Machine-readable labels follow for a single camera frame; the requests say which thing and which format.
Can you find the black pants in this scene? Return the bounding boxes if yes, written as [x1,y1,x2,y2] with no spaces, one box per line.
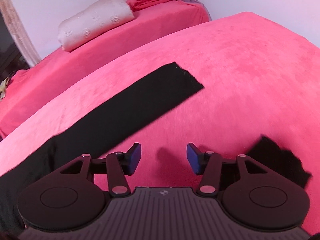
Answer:
[1,63,311,239]

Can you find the light pink bed blanket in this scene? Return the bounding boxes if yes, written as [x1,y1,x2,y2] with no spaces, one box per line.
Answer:
[1,12,319,235]

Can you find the red-pink covered bed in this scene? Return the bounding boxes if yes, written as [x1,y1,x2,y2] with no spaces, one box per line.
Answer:
[1,0,209,138]

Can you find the beige cloth on bed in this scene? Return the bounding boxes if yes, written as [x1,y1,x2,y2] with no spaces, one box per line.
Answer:
[0,77,11,100]

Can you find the white embossed pillow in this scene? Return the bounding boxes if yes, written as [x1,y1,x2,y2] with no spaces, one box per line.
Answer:
[57,0,135,51]

